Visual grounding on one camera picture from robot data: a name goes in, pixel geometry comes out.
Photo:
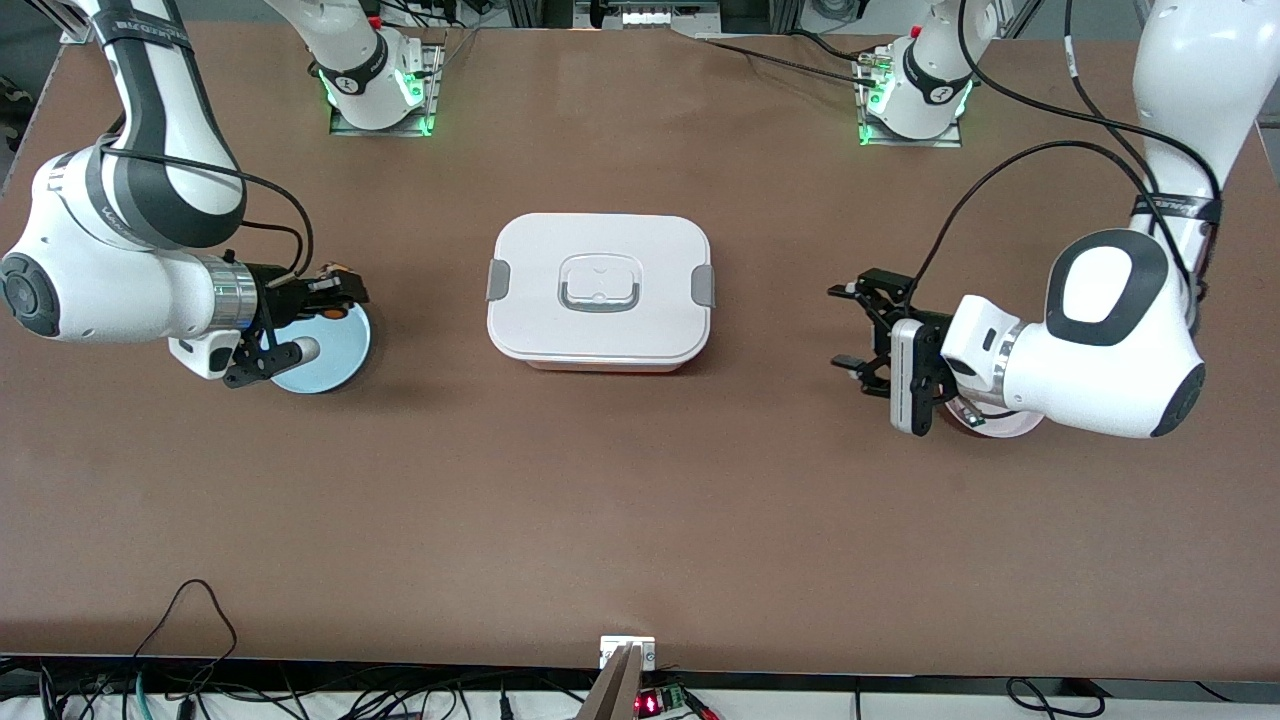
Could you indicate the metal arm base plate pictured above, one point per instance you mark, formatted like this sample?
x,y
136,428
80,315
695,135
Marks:
x,y
950,140
432,90

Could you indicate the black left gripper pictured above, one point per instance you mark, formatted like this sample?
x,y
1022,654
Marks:
x,y
884,332

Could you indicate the green white push-button switch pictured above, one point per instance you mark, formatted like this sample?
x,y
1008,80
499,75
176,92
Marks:
x,y
975,418

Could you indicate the white side desk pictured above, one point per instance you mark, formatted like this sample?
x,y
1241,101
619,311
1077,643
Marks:
x,y
950,708

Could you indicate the aluminium frame post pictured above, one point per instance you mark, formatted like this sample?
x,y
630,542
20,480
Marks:
x,y
615,690

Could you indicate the white lidded storage box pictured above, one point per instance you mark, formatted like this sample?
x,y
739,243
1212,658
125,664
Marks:
x,y
600,320

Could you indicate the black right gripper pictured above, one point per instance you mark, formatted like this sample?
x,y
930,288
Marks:
x,y
277,292

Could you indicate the white round plate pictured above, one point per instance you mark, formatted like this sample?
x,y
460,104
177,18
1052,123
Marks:
x,y
1010,425

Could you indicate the circuit board red display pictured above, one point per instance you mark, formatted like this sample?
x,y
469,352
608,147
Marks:
x,y
650,705

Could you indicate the orange black push-button switch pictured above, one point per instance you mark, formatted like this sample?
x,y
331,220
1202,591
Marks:
x,y
333,311

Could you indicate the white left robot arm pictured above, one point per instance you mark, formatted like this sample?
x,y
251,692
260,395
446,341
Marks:
x,y
1100,350

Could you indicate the light blue round plate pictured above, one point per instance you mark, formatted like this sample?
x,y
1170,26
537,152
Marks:
x,y
335,360

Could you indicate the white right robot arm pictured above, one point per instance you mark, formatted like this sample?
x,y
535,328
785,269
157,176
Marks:
x,y
100,290

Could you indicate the metal post bracket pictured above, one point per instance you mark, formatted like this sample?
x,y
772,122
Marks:
x,y
645,655

